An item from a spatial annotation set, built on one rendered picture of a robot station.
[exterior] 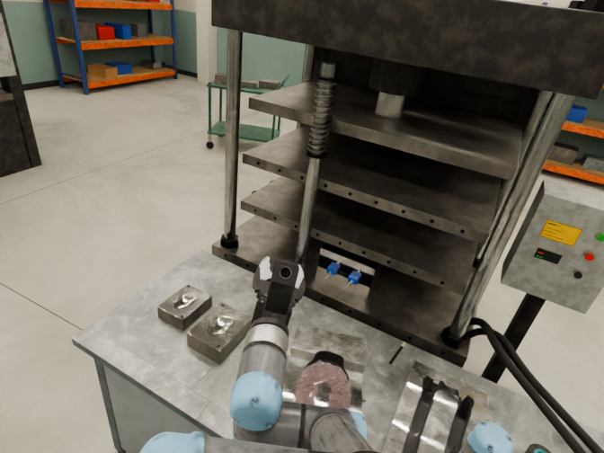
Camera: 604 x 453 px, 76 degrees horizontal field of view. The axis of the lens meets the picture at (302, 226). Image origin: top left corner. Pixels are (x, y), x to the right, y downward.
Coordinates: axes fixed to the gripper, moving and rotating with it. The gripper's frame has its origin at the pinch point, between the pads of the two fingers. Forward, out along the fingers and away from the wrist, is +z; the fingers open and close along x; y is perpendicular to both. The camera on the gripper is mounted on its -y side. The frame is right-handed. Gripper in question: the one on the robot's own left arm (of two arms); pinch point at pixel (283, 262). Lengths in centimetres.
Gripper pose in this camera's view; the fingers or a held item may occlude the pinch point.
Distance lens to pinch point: 85.5
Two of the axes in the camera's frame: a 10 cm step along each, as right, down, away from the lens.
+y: -2.5, 8.2, 5.1
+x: 9.7, 2.5, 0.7
